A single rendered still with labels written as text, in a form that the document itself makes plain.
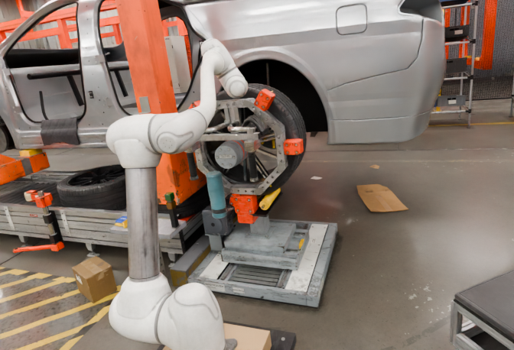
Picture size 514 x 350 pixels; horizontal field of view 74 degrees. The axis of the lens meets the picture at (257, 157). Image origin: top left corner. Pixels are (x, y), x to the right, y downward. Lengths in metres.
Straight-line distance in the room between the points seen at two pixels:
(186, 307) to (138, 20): 1.45
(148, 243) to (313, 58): 1.45
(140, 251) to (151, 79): 1.07
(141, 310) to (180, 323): 0.15
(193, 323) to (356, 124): 1.49
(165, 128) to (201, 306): 0.55
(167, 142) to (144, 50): 1.01
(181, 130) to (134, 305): 0.58
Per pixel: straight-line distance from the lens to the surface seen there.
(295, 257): 2.15
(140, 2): 2.01
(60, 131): 3.41
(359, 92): 2.13
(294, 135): 1.85
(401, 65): 2.11
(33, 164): 3.82
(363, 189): 3.39
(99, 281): 2.42
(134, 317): 1.26
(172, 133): 1.05
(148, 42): 1.98
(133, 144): 1.15
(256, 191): 1.93
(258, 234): 2.23
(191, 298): 1.14
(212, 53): 1.54
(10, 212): 3.49
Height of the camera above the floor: 1.32
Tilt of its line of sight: 16 degrees down
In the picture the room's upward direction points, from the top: 7 degrees counter-clockwise
